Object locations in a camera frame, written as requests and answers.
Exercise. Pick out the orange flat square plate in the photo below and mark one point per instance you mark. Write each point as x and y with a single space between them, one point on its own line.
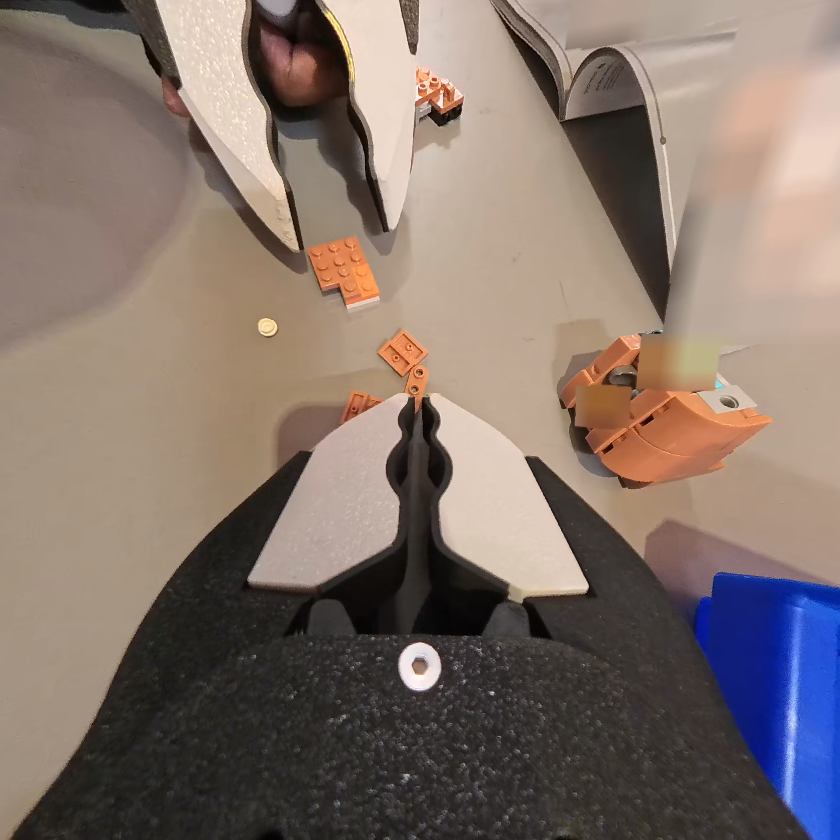
402 351

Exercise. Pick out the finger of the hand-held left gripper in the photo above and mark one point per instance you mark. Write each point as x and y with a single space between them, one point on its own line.
384 98
216 79

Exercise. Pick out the blue plastic bin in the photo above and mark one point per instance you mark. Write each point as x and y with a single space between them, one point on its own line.
774 689

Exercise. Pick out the white round stud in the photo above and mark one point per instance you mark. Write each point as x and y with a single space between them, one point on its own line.
267 327

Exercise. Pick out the orange plate with holes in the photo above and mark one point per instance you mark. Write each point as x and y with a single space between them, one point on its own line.
417 380

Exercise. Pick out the person's left hand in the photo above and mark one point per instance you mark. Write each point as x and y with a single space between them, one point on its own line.
295 65

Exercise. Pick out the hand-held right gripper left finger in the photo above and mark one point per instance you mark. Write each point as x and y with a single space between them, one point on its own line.
334 518

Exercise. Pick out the orange plate assembly grey underside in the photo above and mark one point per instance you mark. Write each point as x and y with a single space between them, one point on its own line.
341 266

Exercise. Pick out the orange toy brick model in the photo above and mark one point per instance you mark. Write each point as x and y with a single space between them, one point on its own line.
682 439

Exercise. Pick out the grey instruction booklet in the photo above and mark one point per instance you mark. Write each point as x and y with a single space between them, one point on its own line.
623 79

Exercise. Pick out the small orange black brick assembly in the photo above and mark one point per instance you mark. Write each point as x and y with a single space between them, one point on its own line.
436 95

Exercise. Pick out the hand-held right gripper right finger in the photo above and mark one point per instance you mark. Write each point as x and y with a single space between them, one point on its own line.
505 518

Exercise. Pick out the small orange brick plate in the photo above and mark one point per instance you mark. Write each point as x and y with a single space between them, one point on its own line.
358 407

